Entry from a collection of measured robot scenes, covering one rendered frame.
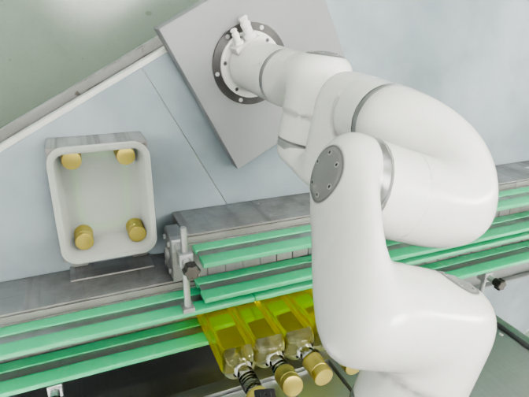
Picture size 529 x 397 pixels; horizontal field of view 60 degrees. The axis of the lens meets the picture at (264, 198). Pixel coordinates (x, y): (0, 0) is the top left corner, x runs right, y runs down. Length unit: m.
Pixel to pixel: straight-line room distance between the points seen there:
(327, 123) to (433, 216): 0.20
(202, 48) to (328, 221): 0.59
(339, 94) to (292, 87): 0.13
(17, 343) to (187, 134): 0.48
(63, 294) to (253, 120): 0.50
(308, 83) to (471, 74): 0.75
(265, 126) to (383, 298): 0.69
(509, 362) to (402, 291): 0.88
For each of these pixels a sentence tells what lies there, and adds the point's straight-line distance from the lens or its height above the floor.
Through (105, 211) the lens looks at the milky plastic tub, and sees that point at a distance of 0.96.
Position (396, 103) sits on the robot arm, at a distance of 0.48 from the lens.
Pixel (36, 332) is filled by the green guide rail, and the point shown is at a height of 0.92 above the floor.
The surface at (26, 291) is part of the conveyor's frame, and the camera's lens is 0.99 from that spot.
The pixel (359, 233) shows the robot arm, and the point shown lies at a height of 1.41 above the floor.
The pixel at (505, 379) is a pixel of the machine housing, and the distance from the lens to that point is 1.16.
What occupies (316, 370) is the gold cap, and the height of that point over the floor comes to 1.16.
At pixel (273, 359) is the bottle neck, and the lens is 0.81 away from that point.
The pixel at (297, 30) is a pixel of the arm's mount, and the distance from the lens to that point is 0.97.
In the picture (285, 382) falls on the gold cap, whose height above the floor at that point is 1.17.
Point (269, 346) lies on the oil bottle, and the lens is 0.82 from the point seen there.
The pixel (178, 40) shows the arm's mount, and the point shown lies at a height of 0.80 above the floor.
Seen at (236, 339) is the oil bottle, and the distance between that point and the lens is 0.83.
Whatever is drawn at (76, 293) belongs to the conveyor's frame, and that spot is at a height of 0.85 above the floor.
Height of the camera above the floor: 1.66
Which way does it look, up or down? 59 degrees down
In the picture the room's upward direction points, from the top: 132 degrees clockwise
